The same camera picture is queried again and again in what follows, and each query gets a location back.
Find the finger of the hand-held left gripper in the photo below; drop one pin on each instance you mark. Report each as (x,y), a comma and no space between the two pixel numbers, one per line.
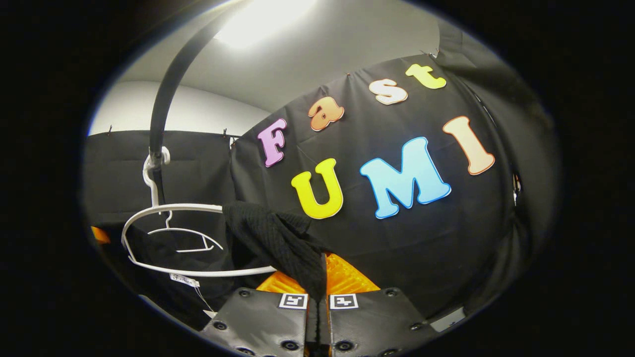
(99,234)

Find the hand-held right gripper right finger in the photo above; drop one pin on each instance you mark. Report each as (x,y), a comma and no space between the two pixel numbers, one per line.
(372,322)

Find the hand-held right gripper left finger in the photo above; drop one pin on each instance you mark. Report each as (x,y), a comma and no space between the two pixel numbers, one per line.
(263,322)

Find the black garment with paper tag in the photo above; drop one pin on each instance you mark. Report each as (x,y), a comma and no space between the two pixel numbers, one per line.
(278,238)

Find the white plastic hanger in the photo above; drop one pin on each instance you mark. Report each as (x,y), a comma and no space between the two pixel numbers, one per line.
(168,228)
(173,207)

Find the black metal clothes rack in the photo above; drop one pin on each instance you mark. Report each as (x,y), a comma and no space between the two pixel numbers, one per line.
(167,89)

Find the white cabinet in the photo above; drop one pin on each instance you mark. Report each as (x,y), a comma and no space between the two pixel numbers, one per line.
(449,320)

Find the large ceiling light panel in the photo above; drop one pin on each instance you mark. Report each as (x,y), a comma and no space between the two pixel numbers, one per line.
(263,20)

